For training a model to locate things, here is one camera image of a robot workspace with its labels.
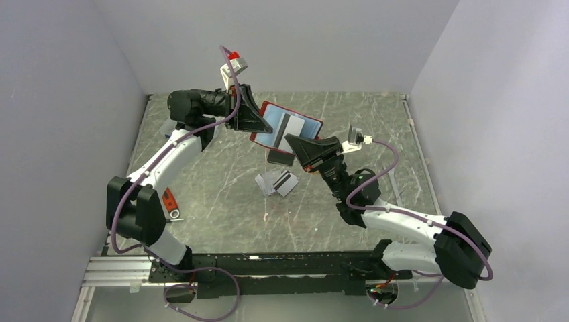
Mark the single white stripe card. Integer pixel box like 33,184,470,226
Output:
273,113,305,153

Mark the red leather wallet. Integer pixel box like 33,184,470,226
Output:
250,101,323,153

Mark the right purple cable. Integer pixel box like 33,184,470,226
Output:
346,138,495,311

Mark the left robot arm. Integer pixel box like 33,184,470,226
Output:
106,84,272,282

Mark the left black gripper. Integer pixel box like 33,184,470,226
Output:
197,84,274,134

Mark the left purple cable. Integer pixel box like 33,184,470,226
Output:
109,44,242,322

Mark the red utility knife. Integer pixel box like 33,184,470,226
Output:
162,188,180,219

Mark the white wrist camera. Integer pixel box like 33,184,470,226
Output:
220,51,248,90
342,125,373,154

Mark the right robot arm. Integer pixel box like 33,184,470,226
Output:
285,133,494,289

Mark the aluminium frame rail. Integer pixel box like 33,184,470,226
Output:
70,252,488,322

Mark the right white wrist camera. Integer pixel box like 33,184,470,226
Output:
342,125,373,154

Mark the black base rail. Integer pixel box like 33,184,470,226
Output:
149,251,413,299

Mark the white magnetic stripe card stack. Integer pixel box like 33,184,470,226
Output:
255,170,299,197

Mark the silver wrench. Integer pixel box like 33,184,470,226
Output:
388,170,401,199

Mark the black card holder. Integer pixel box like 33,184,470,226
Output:
266,150,295,166

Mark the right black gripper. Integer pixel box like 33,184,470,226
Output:
284,135,349,202

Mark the clear plastic organizer box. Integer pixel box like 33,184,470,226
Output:
159,119,176,139

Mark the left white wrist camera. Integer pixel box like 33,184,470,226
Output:
220,51,248,90

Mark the purple cable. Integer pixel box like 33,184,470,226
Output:
109,44,242,322
346,138,495,311

